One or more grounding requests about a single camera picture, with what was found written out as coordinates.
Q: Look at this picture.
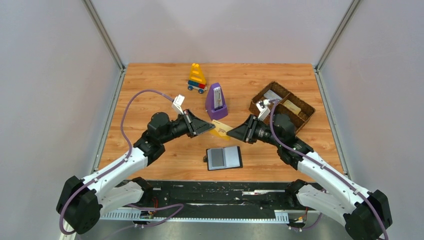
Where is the yellow credit card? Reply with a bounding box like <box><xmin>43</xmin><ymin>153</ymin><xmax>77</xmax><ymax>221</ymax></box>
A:
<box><xmin>208</xmin><ymin>119</ymin><xmax>233</xmax><ymax>141</ymax></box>

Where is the black card holder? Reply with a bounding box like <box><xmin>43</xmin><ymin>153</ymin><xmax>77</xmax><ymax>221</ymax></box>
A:
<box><xmin>203</xmin><ymin>146</ymin><xmax>243</xmax><ymax>171</ymax></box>

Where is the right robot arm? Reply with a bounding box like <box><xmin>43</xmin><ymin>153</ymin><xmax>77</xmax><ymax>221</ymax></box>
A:
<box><xmin>227</xmin><ymin>114</ymin><xmax>393</xmax><ymax>240</ymax></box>

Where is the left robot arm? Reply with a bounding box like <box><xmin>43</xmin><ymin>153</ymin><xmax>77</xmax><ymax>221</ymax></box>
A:
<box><xmin>56</xmin><ymin>109</ymin><xmax>215</xmax><ymax>235</ymax></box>

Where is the white card in basket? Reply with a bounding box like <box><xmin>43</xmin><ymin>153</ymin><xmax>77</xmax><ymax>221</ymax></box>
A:
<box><xmin>263</xmin><ymin>89</ymin><xmax>283</xmax><ymax>102</ymax></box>

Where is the beige card in basket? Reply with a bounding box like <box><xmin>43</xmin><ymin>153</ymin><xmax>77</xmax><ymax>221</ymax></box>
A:
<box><xmin>282</xmin><ymin>99</ymin><xmax>302</xmax><ymax>115</ymax></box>

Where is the purple metronome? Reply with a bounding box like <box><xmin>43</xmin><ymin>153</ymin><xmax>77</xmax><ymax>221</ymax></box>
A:
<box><xmin>205</xmin><ymin>82</ymin><xmax>229</xmax><ymax>120</ymax></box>

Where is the colourful toy block car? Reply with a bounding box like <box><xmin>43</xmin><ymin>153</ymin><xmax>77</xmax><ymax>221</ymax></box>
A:
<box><xmin>187</xmin><ymin>63</ymin><xmax>208</xmax><ymax>94</ymax></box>

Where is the brown woven basket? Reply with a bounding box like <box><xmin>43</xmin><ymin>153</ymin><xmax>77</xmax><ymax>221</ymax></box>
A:
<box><xmin>248</xmin><ymin>81</ymin><xmax>316</xmax><ymax>133</ymax></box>

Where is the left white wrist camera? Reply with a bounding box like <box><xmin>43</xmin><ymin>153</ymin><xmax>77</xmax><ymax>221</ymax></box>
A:
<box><xmin>172</xmin><ymin>94</ymin><xmax>185</xmax><ymax>115</ymax></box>

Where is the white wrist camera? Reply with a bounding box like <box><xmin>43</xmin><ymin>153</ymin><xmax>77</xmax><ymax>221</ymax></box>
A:
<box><xmin>255</xmin><ymin>99</ymin><xmax>272</xmax><ymax>121</ymax></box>
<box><xmin>172</xmin><ymin>94</ymin><xmax>185</xmax><ymax>115</ymax></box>

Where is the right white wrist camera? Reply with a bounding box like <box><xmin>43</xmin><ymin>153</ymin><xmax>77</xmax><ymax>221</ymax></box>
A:
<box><xmin>255</xmin><ymin>99</ymin><xmax>272</xmax><ymax>121</ymax></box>

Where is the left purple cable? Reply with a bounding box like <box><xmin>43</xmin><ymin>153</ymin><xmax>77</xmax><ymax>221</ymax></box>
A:
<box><xmin>58</xmin><ymin>89</ymin><xmax>175</xmax><ymax>236</ymax></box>

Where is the purple cable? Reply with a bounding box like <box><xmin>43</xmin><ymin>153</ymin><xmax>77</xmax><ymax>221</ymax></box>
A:
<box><xmin>58</xmin><ymin>89</ymin><xmax>175</xmax><ymax>236</ymax></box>
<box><xmin>268</xmin><ymin>98</ymin><xmax>390</xmax><ymax>240</ymax></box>

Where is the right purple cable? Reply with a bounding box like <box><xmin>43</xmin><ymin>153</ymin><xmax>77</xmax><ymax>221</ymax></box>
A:
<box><xmin>268</xmin><ymin>98</ymin><xmax>390</xmax><ymax>240</ymax></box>

